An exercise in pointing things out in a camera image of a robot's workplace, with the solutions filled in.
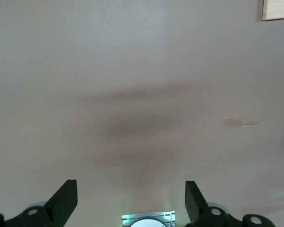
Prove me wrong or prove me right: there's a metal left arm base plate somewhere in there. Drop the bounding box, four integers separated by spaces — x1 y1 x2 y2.
121 209 176 227

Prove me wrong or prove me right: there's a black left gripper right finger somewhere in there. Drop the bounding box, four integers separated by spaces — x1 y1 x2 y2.
184 181 275 227

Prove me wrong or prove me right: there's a brown table cover sheet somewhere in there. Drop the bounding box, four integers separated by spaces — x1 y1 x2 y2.
0 0 284 227

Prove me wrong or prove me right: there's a wooden cutting board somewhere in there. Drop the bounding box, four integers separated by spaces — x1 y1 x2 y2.
261 0 284 22

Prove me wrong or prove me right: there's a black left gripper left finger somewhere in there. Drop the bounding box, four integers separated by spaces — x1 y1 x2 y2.
0 179 78 227

